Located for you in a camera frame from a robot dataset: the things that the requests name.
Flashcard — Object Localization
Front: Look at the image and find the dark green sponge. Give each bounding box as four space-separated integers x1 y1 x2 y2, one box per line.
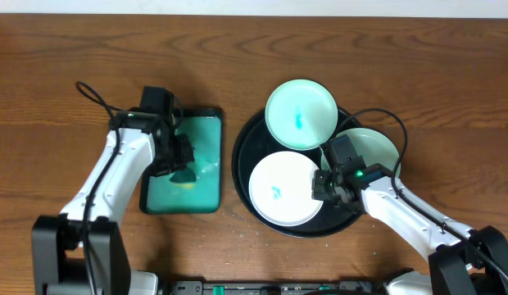
169 166 197 189

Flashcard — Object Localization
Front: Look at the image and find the mint green plate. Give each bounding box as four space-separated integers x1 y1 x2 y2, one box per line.
335 127 399 170

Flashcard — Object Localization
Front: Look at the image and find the white plate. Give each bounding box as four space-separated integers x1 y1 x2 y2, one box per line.
248 151 323 227

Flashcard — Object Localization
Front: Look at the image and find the mint plate with stain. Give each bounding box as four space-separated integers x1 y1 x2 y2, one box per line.
265 79 338 151

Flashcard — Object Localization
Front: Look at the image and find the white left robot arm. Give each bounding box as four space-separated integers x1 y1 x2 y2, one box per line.
31 120 193 294

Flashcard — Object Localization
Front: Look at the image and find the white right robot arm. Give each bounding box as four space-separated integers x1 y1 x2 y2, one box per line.
312 161 508 294

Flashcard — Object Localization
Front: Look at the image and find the black rectangular soap tray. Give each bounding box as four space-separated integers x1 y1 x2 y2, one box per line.
139 108 223 215

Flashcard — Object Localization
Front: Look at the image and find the round black tray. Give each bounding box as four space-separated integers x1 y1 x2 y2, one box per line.
231 110 362 238

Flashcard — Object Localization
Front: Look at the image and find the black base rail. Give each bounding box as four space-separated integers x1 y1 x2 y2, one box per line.
163 281 386 295

